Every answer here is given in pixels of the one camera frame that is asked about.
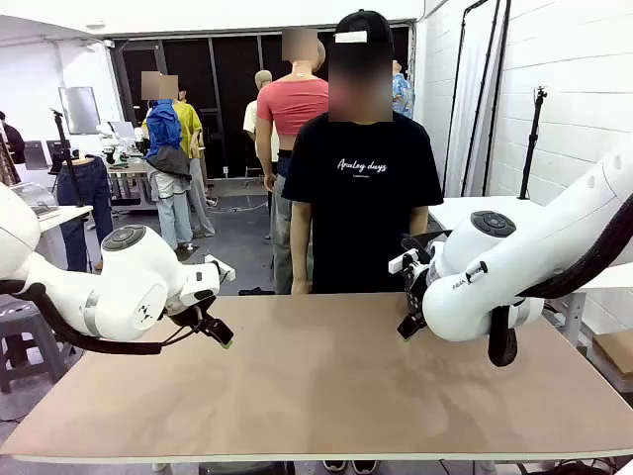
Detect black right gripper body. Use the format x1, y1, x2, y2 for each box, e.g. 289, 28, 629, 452
401, 234, 437, 318

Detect mannequin torso in blue jeans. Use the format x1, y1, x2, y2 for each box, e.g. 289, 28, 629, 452
54, 153, 114, 272

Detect straight black stand pole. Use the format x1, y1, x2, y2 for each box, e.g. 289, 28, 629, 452
463, 0, 499, 197
483, 0, 512, 197

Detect black left arm cable sleeve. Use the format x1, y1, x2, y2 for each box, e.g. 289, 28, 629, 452
0, 279, 204, 356

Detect bald mannequin cream shirt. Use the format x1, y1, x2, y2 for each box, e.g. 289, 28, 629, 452
242, 69, 276, 149

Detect black monitor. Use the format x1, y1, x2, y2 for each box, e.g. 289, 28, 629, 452
23, 141, 48, 171
46, 140, 71, 167

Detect background person dark clothes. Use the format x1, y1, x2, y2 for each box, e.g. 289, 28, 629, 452
0, 111, 27, 165

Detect dark glass window wall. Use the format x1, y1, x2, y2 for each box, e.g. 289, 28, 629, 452
106, 19, 416, 182

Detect mannequin with yellow shirt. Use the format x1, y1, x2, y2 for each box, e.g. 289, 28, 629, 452
172, 86, 218, 238

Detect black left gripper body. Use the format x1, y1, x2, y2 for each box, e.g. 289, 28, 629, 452
166, 294, 218, 332

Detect mannequin with pink top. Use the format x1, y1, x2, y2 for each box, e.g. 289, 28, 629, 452
255, 28, 330, 296

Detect person in black t-shirt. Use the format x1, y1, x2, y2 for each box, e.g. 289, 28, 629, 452
281, 47, 445, 296

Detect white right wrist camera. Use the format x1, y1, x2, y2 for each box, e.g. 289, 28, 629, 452
388, 250, 421, 275

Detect thin curved black pole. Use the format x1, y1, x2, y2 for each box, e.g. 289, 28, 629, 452
443, 0, 485, 185

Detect black tripod by brick wall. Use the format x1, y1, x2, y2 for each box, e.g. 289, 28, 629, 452
517, 86, 550, 201

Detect black baseball cap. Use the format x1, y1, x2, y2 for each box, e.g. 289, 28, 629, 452
335, 10, 395, 47

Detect person's right forearm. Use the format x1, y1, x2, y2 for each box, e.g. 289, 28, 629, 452
290, 232, 316, 283

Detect grey framed whiteboard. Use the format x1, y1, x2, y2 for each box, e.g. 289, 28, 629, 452
57, 86, 102, 136

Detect cluttered background workbench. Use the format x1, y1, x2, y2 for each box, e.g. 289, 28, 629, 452
98, 121, 155, 213

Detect black arm cable sleeve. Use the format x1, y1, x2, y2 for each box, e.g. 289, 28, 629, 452
0, 279, 204, 356
487, 195, 633, 368

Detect black tripod by jeans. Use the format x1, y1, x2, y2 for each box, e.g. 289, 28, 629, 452
48, 107, 86, 209

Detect mannequin with hawaiian shirt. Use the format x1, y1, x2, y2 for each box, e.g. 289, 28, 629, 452
393, 58, 415, 120

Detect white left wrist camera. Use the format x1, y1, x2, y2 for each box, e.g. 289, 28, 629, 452
203, 254, 237, 285

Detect clear plastic container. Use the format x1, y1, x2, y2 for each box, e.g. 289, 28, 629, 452
13, 181, 58, 217

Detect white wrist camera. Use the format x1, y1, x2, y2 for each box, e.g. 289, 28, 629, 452
388, 250, 421, 275
203, 254, 237, 285

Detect black right arm cable sleeve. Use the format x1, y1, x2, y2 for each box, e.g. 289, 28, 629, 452
487, 195, 633, 368

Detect grey plastic stool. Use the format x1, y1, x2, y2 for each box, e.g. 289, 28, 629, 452
0, 294, 68, 395

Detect brown cardboard box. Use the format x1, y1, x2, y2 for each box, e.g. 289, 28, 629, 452
590, 330, 633, 392

